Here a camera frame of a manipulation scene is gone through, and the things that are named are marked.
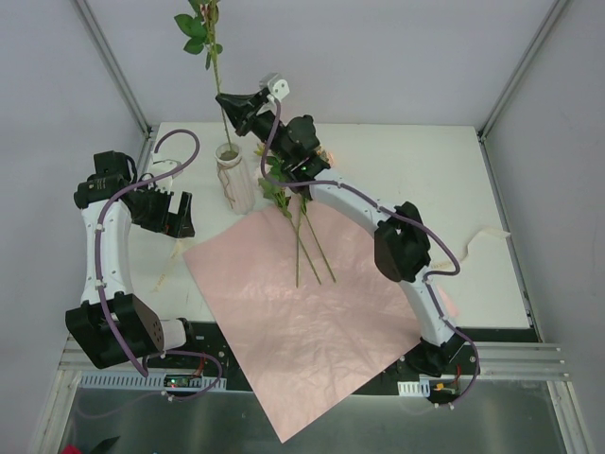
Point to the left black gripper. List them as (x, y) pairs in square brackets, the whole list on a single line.
[(166, 211)]

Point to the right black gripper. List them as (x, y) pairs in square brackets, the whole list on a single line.
[(248, 112)]

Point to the single pink rose stem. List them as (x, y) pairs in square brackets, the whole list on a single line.
[(199, 28)]

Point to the pink flowers with green leaves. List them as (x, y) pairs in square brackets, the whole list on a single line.
[(281, 197)]

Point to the purple wrapping paper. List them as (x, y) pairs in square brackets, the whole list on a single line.
[(308, 316)]

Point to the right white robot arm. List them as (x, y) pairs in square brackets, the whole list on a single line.
[(401, 240)]

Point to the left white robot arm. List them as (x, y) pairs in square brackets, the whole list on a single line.
[(112, 325)]

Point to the white ribbed ceramic vase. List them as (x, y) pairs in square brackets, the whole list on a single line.
[(235, 178)]

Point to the red object at bottom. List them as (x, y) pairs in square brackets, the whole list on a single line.
[(71, 449)]

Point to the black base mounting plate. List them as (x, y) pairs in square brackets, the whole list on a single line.
[(211, 341)]

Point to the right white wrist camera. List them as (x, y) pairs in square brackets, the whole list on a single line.
[(277, 86)]

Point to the left white cable duct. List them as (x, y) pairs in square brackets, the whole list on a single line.
[(153, 382)]

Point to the white cable duct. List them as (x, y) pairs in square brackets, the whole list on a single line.
[(153, 382), (425, 388)]

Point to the left aluminium frame post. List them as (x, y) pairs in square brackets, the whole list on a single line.
[(87, 16)]

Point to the aluminium frame post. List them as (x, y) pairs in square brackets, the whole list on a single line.
[(87, 16), (554, 14)]

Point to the right white cable duct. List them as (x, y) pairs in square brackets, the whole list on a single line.
[(425, 388)]

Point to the right aluminium frame post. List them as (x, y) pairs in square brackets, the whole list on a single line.
[(554, 14)]

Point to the aluminium extrusion rail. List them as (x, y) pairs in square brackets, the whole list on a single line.
[(531, 361)]

